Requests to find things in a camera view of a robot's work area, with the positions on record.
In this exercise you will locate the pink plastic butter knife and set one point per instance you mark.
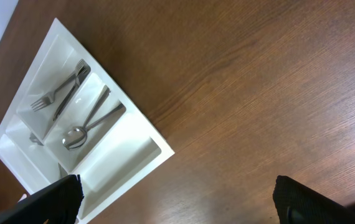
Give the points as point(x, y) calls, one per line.
point(23, 197)

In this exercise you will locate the white plastic cutlery tray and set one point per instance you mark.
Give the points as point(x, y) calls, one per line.
point(70, 117)

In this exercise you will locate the metal fork crosswise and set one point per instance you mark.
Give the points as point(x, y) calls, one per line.
point(48, 98)

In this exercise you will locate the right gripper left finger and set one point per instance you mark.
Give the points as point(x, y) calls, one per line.
point(58, 203)

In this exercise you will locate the metal fork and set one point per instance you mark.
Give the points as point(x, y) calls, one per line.
point(79, 78)

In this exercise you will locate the large metal tablespoon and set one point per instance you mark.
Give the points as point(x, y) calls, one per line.
point(101, 99)

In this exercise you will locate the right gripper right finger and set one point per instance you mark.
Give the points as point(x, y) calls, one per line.
point(297, 203)

